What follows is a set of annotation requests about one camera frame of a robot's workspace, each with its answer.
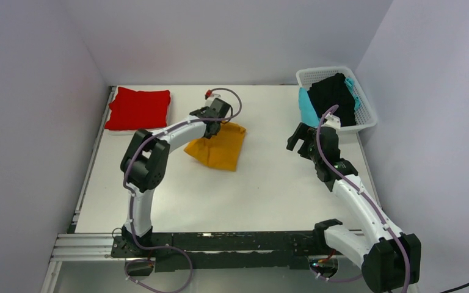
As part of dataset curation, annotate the yellow t shirt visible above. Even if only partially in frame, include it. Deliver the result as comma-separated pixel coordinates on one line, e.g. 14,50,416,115
184,122,247,172

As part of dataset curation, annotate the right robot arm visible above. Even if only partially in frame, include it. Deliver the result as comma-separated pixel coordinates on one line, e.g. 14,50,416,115
286,123,421,292

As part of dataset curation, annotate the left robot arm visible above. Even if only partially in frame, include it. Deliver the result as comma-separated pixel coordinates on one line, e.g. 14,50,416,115
120,98,233,256

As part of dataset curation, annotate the teal t shirt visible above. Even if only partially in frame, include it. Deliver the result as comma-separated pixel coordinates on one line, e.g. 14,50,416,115
298,78,360,127

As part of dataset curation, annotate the white plastic basket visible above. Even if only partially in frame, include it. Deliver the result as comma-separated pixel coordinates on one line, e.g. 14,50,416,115
296,66,377,134

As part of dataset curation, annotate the black t shirt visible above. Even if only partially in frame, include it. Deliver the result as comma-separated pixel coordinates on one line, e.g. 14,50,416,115
307,73,357,127

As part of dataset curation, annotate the folded red t shirt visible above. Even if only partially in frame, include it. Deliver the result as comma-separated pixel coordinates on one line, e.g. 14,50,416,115
104,87,171,131

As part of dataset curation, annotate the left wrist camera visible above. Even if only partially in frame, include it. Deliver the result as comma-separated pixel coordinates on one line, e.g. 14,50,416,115
205,90,221,107

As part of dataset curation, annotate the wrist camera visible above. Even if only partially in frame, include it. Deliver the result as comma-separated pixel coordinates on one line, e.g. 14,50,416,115
205,90,221,107
322,114,341,131

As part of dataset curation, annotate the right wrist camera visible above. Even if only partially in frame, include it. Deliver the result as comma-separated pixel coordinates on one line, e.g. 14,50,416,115
322,114,341,131

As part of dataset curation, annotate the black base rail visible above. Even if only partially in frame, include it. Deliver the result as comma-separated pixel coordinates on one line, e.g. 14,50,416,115
111,231,336,276

